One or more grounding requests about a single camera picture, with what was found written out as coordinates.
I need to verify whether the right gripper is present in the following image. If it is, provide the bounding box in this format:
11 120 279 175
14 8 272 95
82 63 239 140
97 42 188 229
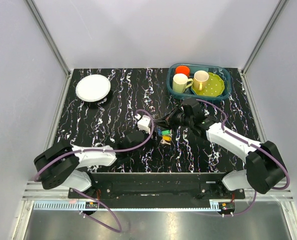
154 105 194 133

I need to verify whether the green key tag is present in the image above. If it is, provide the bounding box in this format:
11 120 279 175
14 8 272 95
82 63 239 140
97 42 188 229
161 130 172 136

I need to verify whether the blue key tag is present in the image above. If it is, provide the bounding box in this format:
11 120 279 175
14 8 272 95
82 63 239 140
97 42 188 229
157 128 162 136

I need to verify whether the yellow key tag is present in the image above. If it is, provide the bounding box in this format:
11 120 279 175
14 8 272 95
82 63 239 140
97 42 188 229
162 135 172 141

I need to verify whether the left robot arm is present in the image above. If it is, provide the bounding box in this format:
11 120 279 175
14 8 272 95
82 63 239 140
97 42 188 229
33 130 148 198

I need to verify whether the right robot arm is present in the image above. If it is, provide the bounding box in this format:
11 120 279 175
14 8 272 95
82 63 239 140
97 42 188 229
154 98 290 198

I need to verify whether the pale green mug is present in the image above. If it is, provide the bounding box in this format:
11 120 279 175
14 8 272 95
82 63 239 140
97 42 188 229
172 73 193 94

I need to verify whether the orange cup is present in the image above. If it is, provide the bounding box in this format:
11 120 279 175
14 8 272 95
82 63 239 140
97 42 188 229
175 65 191 77

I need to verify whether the yellow mug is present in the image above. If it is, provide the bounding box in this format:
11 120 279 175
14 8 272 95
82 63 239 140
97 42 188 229
192 70 209 91

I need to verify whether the green dotted plate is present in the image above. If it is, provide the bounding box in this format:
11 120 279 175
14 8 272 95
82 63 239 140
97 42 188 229
191 72 225 98

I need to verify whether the teal plastic bin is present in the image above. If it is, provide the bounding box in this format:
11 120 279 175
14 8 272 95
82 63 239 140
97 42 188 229
166 62 231 103

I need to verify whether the white paper plate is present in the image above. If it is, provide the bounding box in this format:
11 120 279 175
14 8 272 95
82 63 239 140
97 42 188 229
75 74 111 103

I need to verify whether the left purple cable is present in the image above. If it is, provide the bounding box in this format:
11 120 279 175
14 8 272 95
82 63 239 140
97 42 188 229
33 109 155 182

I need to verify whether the purple cable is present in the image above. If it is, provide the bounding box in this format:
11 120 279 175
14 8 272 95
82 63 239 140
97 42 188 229
195 98 291 190
33 109 155 182

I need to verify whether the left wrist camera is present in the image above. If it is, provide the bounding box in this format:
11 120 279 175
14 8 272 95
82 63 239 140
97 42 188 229
135 113 152 134

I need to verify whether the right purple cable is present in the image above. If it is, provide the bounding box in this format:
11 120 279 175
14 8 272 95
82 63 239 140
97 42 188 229
195 98 291 190

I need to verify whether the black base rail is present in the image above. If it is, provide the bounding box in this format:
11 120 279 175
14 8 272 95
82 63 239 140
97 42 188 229
68 171 247 210

